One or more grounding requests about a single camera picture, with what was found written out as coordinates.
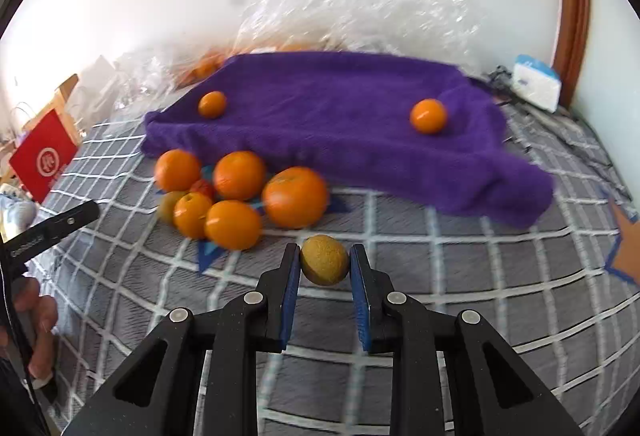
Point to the small red fruit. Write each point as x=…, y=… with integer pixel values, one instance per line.
x=202, y=188

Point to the grey checkered bedsheet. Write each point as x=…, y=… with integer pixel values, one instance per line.
x=450, y=291

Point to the small yellow-green citrus fruit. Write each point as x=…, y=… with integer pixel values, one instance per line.
x=325, y=260

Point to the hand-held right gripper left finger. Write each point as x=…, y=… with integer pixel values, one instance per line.
x=290, y=296

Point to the translucent white plastic bag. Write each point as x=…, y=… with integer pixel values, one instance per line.
x=100, y=76

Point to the purple towel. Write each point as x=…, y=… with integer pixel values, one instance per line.
x=350, y=116

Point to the wooden door frame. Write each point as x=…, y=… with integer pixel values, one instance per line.
x=572, y=6

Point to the orange inside plastic bag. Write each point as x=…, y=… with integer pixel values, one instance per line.
x=207, y=65

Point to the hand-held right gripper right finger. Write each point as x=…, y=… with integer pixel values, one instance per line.
x=361, y=296

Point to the large clear plastic bag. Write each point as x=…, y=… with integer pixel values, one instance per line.
x=350, y=6

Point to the red paper bag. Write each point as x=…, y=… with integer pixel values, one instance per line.
x=40, y=161

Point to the green citrus fruit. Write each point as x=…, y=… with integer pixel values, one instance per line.
x=165, y=208

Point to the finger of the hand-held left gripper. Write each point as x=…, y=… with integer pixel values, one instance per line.
x=75, y=218

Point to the crumpled clear plastic bag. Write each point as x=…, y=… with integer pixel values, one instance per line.
x=145, y=76

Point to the person's left hand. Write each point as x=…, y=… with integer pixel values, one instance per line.
x=44, y=316

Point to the white blue tissue pack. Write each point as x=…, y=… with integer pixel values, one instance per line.
x=537, y=81

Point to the large orange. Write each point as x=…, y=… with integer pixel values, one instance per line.
x=295, y=197

